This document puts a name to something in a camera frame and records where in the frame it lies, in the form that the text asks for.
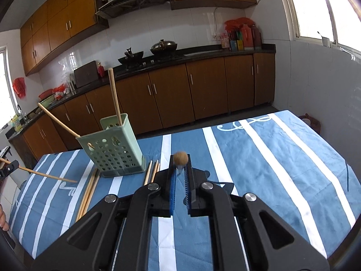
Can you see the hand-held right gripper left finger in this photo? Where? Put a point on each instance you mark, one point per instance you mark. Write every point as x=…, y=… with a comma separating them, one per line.
x=172, y=192

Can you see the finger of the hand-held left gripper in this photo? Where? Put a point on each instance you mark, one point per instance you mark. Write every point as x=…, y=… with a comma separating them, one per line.
x=5, y=152
x=10, y=169

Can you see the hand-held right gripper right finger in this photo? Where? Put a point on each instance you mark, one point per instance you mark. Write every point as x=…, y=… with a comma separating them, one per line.
x=187, y=192

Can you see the long wooden chopstick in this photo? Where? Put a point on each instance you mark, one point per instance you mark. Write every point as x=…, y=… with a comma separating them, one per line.
x=48, y=176
x=115, y=98
x=180, y=158
x=59, y=121

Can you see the green perforated utensil holder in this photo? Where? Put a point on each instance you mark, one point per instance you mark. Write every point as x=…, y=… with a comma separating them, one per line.
x=118, y=152

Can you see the bunch of wooden chopsticks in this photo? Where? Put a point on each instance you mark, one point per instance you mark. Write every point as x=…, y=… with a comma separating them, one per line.
x=88, y=193

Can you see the person's left hand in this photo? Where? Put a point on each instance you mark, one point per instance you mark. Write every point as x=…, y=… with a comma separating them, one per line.
x=2, y=217

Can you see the yellow detergent bottle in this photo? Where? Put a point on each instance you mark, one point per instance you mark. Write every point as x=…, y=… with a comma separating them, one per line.
x=17, y=123

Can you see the steel faucet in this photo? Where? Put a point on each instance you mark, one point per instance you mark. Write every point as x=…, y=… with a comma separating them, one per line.
x=20, y=111

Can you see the green plastic basin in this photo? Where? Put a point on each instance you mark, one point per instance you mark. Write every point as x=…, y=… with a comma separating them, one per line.
x=48, y=101

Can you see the red plastic bag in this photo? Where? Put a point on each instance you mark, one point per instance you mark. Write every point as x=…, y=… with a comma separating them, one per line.
x=238, y=22
x=59, y=91
x=19, y=87

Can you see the white framed window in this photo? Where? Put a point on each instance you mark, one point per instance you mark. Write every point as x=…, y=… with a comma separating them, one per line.
x=4, y=84
x=316, y=5

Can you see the red plastic basin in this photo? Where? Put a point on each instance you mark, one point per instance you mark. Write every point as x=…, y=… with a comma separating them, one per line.
x=46, y=93

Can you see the blue striped tablecloth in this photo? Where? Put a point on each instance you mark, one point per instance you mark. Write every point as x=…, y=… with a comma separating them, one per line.
x=253, y=161

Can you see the wooden base cabinets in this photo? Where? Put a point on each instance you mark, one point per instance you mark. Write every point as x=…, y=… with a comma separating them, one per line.
x=174, y=96

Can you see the small red bottle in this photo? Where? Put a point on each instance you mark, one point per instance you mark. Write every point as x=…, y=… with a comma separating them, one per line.
x=101, y=70

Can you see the black gas stove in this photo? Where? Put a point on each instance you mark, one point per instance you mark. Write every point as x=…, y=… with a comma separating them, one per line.
x=158, y=60

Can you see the black wok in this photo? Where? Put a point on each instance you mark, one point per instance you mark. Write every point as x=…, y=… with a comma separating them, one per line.
x=131, y=58

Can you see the black stone countertop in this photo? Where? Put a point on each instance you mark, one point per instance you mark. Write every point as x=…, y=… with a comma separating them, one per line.
x=214, y=52

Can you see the dark lidded pot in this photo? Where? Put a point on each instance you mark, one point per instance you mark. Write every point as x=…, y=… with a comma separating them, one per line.
x=163, y=46

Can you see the teal carton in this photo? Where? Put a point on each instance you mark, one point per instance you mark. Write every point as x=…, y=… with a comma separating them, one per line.
x=233, y=46

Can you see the yellow carton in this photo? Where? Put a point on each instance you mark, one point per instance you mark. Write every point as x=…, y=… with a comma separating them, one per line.
x=240, y=45

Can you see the pink patterned box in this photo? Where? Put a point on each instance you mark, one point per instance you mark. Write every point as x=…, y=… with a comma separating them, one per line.
x=225, y=41

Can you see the orange oil bottle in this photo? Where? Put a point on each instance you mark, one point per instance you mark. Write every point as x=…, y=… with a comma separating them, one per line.
x=247, y=38

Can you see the dark red oil bottle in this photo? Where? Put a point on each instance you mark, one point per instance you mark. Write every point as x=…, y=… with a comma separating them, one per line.
x=257, y=36

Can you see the white cup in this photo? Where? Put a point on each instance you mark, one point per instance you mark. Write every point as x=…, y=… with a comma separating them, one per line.
x=325, y=41

